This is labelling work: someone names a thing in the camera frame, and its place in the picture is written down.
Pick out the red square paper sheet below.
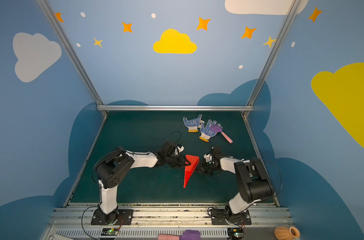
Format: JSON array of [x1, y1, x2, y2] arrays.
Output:
[[183, 155, 199, 188]]

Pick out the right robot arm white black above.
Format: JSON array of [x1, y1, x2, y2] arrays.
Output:
[[196, 147, 275, 218]]

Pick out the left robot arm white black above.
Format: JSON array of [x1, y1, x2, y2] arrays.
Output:
[[93, 141, 191, 217]]

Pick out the right blue dotted work glove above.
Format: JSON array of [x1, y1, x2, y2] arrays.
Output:
[[199, 119, 222, 142]]

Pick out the blue dotted work glove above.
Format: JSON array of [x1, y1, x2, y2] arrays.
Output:
[[182, 114, 204, 133], [199, 119, 222, 142]]

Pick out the purple pink brush on table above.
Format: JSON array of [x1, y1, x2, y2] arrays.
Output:
[[210, 125, 233, 144]]

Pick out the left blue dotted work glove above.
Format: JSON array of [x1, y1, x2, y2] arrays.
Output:
[[182, 114, 204, 133]]

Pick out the pink purple brush front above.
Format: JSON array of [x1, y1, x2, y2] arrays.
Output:
[[158, 230, 201, 240]]

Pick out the right green circuit board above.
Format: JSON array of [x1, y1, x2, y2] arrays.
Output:
[[227, 228, 244, 240]]

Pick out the green circuit board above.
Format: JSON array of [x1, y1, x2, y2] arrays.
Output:
[[227, 228, 244, 240], [101, 228, 120, 236]]

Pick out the left green circuit board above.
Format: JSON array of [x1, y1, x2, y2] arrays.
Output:
[[101, 228, 120, 236]]

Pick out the terracotta ribbed vase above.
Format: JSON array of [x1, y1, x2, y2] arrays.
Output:
[[274, 227, 300, 240]]

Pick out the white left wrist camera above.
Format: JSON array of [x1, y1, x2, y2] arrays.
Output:
[[175, 144, 184, 155]]

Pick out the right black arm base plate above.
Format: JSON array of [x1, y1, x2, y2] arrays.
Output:
[[207, 208, 252, 226]]

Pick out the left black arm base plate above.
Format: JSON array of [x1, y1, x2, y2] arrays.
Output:
[[91, 209, 134, 226]]

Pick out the rear aluminium frame bar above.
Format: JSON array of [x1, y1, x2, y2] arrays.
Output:
[[97, 105, 254, 112]]

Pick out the front aluminium rail base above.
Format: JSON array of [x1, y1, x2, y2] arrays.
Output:
[[41, 203, 294, 240]]

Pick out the right aluminium frame post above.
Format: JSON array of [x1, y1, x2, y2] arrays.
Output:
[[242, 0, 301, 120]]

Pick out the aluminium frame post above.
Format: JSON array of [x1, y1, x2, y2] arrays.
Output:
[[242, 0, 301, 120], [36, 0, 104, 107]]

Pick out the left aluminium frame post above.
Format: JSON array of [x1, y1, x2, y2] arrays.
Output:
[[36, 0, 104, 107]]

